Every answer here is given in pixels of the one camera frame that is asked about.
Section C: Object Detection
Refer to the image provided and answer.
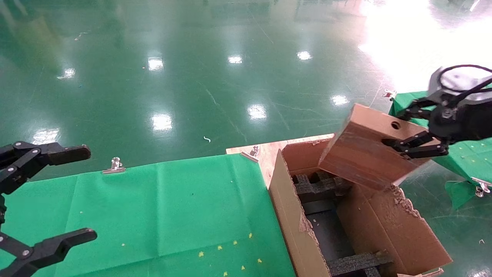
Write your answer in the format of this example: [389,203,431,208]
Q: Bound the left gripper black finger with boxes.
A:
[0,229,98,277]
[0,142,92,195]

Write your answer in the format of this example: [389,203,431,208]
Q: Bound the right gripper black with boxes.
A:
[382,90,492,159]

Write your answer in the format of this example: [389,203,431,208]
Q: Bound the small brown cardboard box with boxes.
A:
[318,103,440,192]

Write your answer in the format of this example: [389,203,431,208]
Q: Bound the large open cardboard carton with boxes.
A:
[268,135,453,277]

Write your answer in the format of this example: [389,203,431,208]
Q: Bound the green tablecloth with hanging corner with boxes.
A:
[388,90,492,210]

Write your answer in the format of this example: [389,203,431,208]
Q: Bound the large green tablecloth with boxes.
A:
[0,153,296,277]

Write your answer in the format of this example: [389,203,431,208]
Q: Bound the black foam insert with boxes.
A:
[291,171,394,277]

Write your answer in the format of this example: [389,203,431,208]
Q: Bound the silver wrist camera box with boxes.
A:
[428,65,492,103]

